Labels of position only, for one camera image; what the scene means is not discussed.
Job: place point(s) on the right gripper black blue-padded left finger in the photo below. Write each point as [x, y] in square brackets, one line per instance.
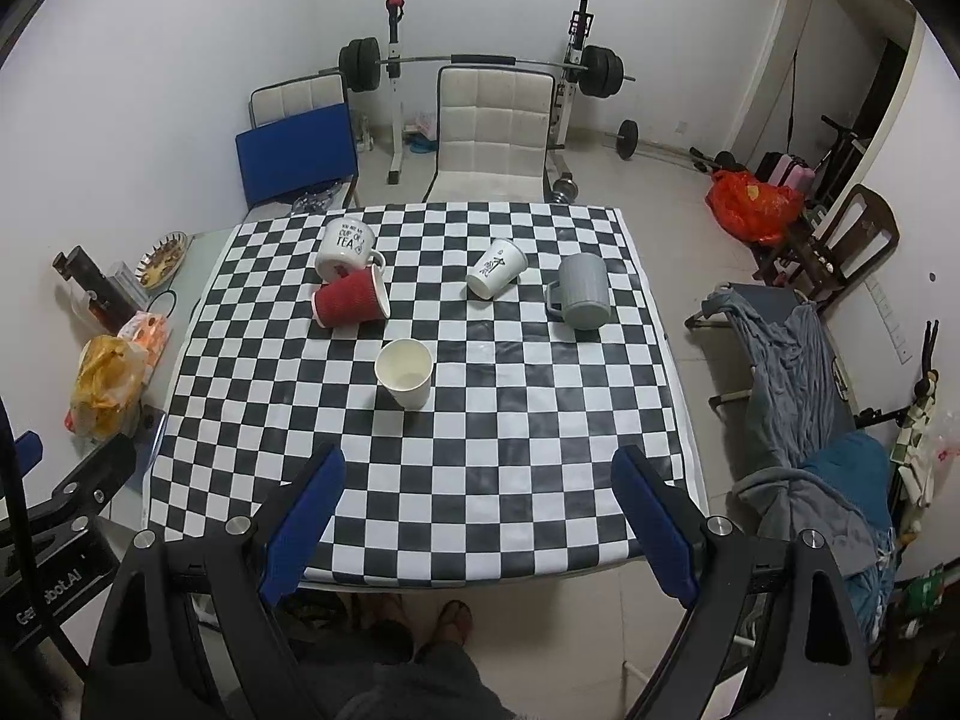
[148, 659]

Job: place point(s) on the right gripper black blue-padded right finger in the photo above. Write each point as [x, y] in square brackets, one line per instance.
[808, 660]

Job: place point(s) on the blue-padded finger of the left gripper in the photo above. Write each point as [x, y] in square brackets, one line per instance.
[28, 450]

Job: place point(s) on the plain white paper cup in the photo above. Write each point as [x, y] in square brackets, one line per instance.
[405, 368]

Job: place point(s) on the red ribbed paper cup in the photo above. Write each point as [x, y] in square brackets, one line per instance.
[360, 297]

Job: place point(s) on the white paper cup with print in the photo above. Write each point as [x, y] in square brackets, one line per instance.
[501, 263]

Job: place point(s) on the yellow snack bag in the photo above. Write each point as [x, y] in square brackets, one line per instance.
[109, 380]

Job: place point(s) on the orange white snack bag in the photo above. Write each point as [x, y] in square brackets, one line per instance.
[149, 332]

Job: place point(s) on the dark bottle box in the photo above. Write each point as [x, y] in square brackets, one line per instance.
[102, 301]

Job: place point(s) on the decorated plate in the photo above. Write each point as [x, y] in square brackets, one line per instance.
[159, 265]

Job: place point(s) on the black white checkered tablecloth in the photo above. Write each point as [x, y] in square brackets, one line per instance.
[504, 473]

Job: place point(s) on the white mug with black text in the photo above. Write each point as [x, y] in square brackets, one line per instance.
[346, 246]

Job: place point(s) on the grey ribbed mug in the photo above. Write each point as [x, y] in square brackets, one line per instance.
[580, 296]

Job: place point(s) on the dark wooden chair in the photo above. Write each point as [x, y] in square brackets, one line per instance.
[825, 265]

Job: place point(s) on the blue backed chair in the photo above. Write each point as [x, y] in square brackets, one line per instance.
[300, 148]

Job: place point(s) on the red plastic bag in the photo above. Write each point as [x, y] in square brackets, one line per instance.
[750, 210]

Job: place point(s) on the white padded chair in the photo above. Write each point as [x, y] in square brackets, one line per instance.
[493, 126]

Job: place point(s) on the barbell with black weights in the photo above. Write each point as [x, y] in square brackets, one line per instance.
[599, 72]

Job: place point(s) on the white barbell rack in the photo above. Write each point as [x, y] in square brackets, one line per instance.
[560, 185]

